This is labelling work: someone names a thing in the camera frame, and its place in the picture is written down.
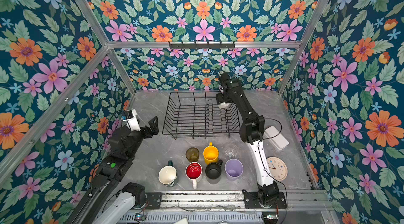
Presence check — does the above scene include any white ceramic mug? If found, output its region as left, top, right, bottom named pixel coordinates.
left=218, top=103, right=231, bottom=109

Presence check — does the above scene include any green mug cream interior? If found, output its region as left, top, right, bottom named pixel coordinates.
left=158, top=160, right=177, bottom=187

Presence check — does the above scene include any lilac plastic cup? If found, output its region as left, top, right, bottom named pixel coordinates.
left=225, top=159, right=244, bottom=181

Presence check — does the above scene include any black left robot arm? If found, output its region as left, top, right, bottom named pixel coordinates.
left=66, top=116, right=159, bottom=224

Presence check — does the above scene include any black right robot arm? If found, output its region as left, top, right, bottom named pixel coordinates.
left=216, top=73, right=282, bottom=208

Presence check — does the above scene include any olive textured glass tumbler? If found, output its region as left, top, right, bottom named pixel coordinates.
left=186, top=147, right=199, bottom=163

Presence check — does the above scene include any clear drinking glass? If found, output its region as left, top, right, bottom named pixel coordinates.
left=225, top=148, right=237, bottom=159

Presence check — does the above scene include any yellow mug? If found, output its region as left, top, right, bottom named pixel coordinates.
left=203, top=143, right=219, bottom=165

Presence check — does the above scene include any white mug red interior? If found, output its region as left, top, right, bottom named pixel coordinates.
left=185, top=162, right=203, bottom=189

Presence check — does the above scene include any black mug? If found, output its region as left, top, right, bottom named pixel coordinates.
left=205, top=160, right=223, bottom=180

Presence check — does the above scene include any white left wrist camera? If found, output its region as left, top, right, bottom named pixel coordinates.
left=123, top=109, right=141, bottom=131

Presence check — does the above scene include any black wire dish rack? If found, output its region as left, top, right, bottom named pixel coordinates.
left=163, top=91, right=241, bottom=139

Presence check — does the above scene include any dark wall hook rail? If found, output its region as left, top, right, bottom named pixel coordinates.
left=168, top=42, right=236, bottom=49

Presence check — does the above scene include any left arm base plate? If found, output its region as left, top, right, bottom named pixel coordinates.
left=144, top=192, right=163, bottom=210

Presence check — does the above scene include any round pink wall clock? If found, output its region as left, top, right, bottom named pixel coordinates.
left=267, top=157, right=288, bottom=181

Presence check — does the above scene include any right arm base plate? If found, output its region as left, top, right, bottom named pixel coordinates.
left=242, top=189, right=287, bottom=209

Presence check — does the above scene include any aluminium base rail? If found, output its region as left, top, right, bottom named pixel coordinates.
left=74, top=190, right=334, bottom=212

